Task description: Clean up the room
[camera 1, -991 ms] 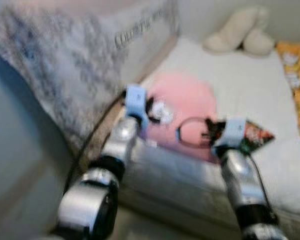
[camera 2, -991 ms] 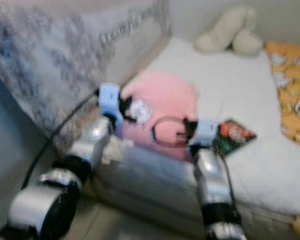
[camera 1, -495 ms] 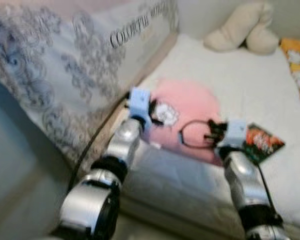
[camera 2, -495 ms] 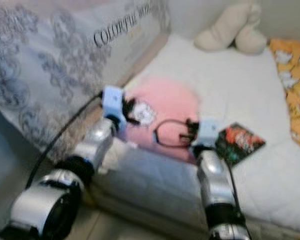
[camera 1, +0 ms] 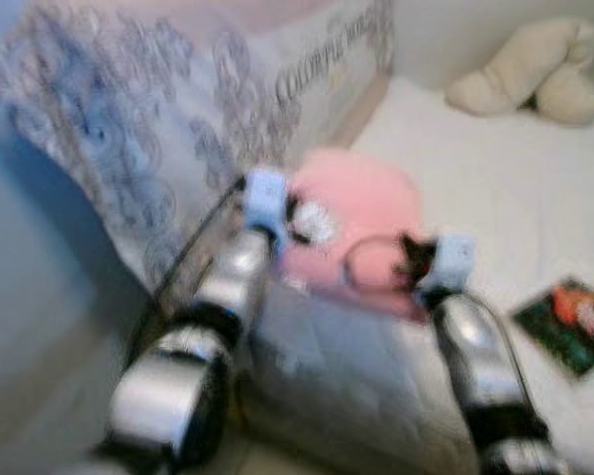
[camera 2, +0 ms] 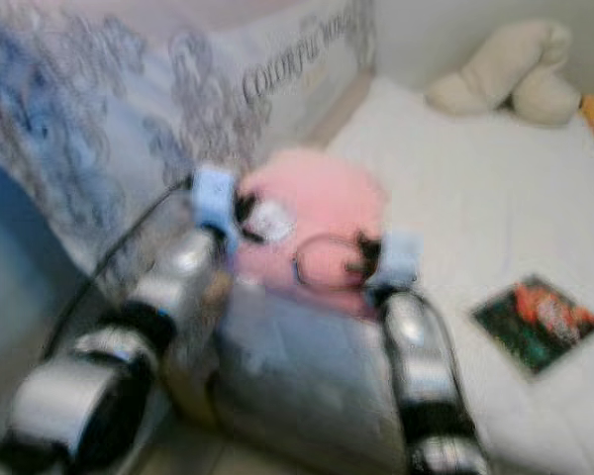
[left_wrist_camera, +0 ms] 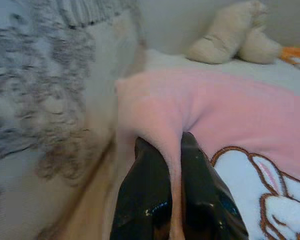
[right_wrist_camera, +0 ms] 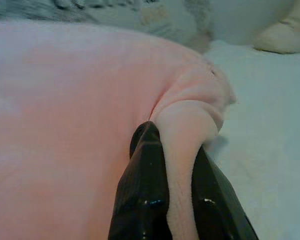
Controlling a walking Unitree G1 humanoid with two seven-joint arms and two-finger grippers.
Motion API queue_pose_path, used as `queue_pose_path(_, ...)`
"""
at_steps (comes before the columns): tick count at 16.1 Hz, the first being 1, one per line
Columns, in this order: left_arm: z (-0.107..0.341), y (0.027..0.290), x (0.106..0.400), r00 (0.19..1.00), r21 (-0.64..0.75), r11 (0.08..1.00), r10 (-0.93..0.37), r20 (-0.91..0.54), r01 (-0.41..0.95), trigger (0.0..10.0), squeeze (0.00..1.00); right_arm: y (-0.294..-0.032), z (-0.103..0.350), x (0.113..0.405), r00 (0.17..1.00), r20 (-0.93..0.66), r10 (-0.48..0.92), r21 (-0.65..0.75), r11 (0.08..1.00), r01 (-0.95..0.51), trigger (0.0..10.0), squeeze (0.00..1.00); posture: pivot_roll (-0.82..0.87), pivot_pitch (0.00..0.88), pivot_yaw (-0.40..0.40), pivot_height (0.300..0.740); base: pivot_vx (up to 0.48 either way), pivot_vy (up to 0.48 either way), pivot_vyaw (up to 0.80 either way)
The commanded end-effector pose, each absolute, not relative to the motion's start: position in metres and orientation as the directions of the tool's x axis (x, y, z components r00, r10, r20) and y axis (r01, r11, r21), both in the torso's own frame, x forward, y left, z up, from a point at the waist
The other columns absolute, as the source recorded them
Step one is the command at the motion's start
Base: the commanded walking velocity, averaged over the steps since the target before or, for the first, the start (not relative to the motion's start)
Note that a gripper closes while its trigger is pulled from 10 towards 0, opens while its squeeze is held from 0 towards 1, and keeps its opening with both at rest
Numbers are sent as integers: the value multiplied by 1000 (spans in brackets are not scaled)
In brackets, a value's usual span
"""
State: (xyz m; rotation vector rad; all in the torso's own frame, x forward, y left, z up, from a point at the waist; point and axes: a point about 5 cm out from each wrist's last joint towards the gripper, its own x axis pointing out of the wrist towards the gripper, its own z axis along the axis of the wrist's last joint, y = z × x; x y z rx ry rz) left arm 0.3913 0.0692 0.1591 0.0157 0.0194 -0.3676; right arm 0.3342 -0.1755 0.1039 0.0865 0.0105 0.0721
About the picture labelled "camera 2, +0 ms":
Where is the pink plush pillow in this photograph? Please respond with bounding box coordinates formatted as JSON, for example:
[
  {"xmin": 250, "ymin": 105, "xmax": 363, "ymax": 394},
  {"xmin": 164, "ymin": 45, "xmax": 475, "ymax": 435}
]
[{"xmin": 231, "ymin": 148, "xmax": 387, "ymax": 318}]

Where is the white bed mattress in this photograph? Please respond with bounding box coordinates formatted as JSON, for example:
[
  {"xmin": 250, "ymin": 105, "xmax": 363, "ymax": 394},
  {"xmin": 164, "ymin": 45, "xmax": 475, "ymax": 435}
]
[{"xmin": 188, "ymin": 74, "xmax": 594, "ymax": 475}]

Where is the dark red green book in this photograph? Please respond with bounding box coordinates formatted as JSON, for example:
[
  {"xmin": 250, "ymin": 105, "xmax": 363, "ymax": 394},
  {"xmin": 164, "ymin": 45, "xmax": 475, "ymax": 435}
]
[{"xmin": 470, "ymin": 274, "xmax": 594, "ymax": 377}]

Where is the cream stuffed pillow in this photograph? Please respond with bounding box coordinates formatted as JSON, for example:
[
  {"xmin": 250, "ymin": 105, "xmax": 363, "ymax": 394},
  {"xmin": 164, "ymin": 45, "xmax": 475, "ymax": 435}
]
[{"xmin": 424, "ymin": 20, "xmax": 583, "ymax": 127}]

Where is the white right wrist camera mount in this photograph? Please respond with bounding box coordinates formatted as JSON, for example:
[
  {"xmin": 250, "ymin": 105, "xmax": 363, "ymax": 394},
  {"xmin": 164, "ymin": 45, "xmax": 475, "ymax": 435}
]
[{"xmin": 371, "ymin": 233, "xmax": 424, "ymax": 290}]

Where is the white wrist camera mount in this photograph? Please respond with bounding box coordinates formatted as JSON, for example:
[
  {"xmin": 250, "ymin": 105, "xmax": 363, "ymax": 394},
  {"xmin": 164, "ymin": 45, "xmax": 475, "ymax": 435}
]
[
  {"xmin": 371, "ymin": 233, "xmax": 424, "ymax": 290},
  {"xmin": 190, "ymin": 165, "xmax": 239, "ymax": 231}
]

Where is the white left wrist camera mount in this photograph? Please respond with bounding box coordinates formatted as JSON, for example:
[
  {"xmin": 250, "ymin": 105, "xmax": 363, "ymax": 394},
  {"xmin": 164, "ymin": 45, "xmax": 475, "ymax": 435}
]
[{"xmin": 190, "ymin": 165, "xmax": 239, "ymax": 231}]

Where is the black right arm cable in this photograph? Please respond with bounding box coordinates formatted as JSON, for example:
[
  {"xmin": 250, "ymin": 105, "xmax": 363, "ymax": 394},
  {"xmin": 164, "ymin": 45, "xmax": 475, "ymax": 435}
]
[{"xmin": 293, "ymin": 233, "xmax": 364, "ymax": 292}]

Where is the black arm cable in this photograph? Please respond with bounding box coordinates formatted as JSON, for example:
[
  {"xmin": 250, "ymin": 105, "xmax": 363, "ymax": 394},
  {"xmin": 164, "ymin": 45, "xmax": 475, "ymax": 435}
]
[
  {"xmin": 293, "ymin": 233, "xmax": 364, "ymax": 292},
  {"xmin": 40, "ymin": 176, "xmax": 197, "ymax": 362}
]

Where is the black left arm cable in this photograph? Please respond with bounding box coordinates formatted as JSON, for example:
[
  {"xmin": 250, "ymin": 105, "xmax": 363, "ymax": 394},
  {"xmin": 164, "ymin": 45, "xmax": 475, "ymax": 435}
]
[{"xmin": 40, "ymin": 176, "xmax": 197, "ymax": 362}]

